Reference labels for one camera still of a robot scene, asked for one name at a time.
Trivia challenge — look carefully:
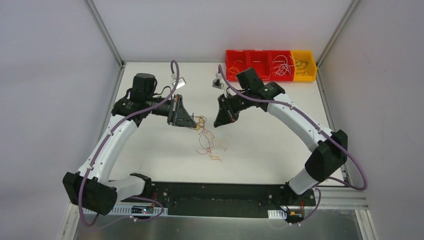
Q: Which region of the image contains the coloured wire bundle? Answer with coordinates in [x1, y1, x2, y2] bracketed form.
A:
[192, 115, 229, 163]

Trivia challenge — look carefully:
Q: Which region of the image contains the white wire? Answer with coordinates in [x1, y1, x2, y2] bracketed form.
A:
[270, 54, 295, 78]

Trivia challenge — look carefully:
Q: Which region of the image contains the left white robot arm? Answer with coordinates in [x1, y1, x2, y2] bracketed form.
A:
[62, 73, 197, 215]

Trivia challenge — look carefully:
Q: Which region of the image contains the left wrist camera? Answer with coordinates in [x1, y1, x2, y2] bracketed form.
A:
[170, 77, 187, 89]

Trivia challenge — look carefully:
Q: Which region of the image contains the yellow wire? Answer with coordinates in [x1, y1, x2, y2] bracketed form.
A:
[227, 59, 245, 76]

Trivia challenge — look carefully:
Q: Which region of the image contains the aluminium frame rail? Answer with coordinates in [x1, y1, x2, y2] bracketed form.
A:
[59, 186, 378, 240]

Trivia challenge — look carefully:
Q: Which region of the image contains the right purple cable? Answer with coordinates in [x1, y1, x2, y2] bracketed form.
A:
[217, 64, 369, 231]

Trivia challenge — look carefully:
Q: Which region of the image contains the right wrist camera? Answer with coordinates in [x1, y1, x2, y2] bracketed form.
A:
[212, 77, 226, 90]

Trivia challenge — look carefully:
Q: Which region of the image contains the black wire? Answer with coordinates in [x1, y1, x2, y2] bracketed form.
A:
[293, 59, 309, 78]

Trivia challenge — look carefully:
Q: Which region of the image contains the left red bin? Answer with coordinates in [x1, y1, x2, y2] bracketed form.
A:
[225, 49, 248, 82]

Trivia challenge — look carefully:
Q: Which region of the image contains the yellow bin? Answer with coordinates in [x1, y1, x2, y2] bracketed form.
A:
[290, 50, 318, 82]

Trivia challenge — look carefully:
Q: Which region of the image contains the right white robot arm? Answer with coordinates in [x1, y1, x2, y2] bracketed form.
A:
[213, 67, 348, 205]

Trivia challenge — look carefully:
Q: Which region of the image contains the right red bin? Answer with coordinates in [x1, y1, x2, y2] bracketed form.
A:
[268, 50, 294, 82]

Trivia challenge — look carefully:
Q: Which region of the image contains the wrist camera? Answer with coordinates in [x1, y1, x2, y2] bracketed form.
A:
[212, 77, 226, 90]
[170, 77, 187, 89]

